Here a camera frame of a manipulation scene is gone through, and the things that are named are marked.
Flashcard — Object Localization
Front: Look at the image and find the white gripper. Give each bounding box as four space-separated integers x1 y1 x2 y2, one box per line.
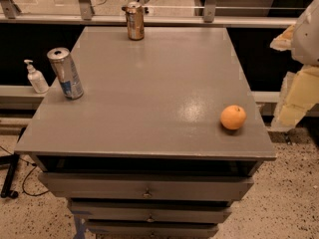
270 0 319 131

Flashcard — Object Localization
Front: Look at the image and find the silver blue redbull can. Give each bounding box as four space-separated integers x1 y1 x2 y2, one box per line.
47 47 84 100

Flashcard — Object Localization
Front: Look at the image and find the gold beverage can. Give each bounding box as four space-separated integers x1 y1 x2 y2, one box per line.
122 1 145 41

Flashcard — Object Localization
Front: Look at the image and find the orange fruit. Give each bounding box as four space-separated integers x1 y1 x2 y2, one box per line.
220 105 247 130

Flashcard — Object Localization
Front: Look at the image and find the grey metal railing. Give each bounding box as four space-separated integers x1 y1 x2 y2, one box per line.
0 0 313 28

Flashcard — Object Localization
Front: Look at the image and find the grey drawer cabinet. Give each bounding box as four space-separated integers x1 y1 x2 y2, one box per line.
14 25 277 239

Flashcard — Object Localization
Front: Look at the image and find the bottom grey drawer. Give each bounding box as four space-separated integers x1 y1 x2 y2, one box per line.
86 221 218 238

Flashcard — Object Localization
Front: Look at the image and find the grey drawer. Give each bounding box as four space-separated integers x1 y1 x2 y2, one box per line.
39 172 253 201
69 201 231 223
86 221 218 238

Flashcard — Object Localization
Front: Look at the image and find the middle grey drawer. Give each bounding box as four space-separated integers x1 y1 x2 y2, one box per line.
69 201 231 223

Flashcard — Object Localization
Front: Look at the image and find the white pump sanitizer bottle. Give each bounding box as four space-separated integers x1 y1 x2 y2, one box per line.
24 60 49 94

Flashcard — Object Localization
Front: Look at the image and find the top grey drawer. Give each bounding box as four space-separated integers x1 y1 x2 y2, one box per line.
39 172 253 201

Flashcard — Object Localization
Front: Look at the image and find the black stand leg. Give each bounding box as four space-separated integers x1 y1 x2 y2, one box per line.
0 126 28 199

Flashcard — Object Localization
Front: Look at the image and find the black floor cable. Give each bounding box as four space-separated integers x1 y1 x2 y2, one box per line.
0 145 50 197

